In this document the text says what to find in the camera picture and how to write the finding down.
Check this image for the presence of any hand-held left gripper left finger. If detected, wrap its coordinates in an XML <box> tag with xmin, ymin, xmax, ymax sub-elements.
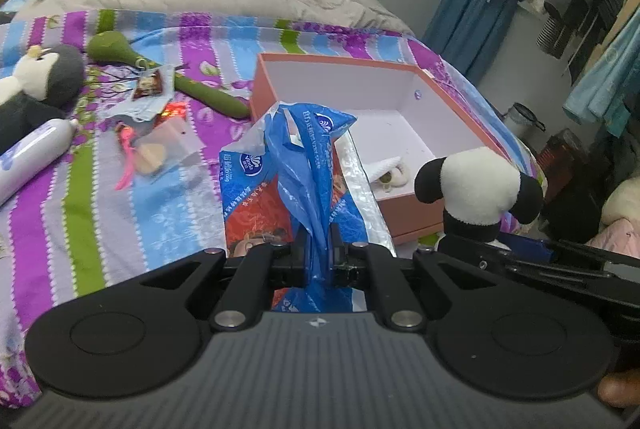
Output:
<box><xmin>135</xmin><ymin>229</ymin><xmax>308</xmax><ymax>332</ymax></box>

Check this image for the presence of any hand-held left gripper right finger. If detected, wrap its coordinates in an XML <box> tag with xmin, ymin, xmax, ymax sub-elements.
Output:
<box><xmin>327</xmin><ymin>226</ymin><xmax>501</xmax><ymax>332</ymax></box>

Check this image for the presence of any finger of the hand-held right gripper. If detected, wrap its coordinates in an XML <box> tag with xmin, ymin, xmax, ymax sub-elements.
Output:
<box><xmin>435</xmin><ymin>233</ymin><xmax>616</xmax><ymax>296</ymax></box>
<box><xmin>500</xmin><ymin>234</ymin><xmax>640</xmax><ymax>269</ymax></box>

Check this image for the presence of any black white panda plush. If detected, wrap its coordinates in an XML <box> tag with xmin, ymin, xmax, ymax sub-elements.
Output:
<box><xmin>414</xmin><ymin>146</ymin><xmax>545</xmax><ymax>242</ymax></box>

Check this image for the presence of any orange cardboard box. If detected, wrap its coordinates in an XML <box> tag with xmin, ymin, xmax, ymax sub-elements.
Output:
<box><xmin>250</xmin><ymin>53</ymin><xmax>548</xmax><ymax>245</ymax></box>

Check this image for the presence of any blue plastic bag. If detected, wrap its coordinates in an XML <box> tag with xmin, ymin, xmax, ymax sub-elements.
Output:
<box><xmin>219</xmin><ymin>101</ymin><xmax>398</xmax><ymax>315</ymax></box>

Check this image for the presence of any blue face mask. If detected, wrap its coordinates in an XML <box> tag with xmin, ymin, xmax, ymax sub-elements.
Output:
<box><xmin>112</xmin><ymin>94</ymin><xmax>173</xmax><ymax>122</ymax></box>

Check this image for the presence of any white plastic bottle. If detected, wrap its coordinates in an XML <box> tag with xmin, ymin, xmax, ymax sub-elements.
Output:
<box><xmin>0</xmin><ymin>118</ymin><xmax>81</xmax><ymax>204</ymax></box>

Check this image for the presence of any person's right hand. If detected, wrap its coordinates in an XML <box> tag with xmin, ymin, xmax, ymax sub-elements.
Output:
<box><xmin>597</xmin><ymin>369</ymin><xmax>640</xmax><ymax>410</ymax></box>

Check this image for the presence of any pink garment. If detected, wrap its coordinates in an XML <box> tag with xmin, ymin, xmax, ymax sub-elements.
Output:
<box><xmin>585</xmin><ymin>216</ymin><xmax>640</xmax><ymax>256</ymax></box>

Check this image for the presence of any dark red box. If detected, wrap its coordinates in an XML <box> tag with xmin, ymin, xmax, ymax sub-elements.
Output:
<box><xmin>537</xmin><ymin>129</ymin><xmax>601</xmax><ymax>204</ymax></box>

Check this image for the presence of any cream plush cushion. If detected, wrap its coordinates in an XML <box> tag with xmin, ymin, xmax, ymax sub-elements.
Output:
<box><xmin>600</xmin><ymin>178</ymin><xmax>640</xmax><ymax>230</ymax></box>

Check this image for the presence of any grey kettle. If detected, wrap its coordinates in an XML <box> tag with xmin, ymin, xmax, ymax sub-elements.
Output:
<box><xmin>502</xmin><ymin>103</ymin><xmax>546</xmax><ymax>144</ymax></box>

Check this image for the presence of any striped floral bedsheet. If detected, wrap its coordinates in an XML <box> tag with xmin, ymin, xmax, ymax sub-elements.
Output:
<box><xmin>0</xmin><ymin>0</ymin><xmax>551</xmax><ymax>410</ymax></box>

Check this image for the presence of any pink ribbon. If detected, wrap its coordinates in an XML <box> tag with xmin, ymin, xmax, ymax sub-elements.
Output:
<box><xmin>114</xmin><ymin>124</ymin><xmax>138</xmax><ymax>192</ymax></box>

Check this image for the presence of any small snack packet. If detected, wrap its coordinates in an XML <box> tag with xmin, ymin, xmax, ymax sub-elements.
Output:
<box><xmin>131</xmin><ymin>68</ymin><xmax>168</xmax><ymax>100</ymax></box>

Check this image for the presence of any long green plush toy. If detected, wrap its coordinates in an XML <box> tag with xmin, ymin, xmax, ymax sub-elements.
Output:
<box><xmin>87</xmin><ymin>30</ymin><xmax>251</xmax><ymax>118</ymax></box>

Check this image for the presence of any grey white penguin plush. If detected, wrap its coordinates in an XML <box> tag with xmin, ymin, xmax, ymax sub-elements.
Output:
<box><xmin>0</xmin><ymin>44</ymin><xmax>86</xmax><ymax>154</ymax></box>

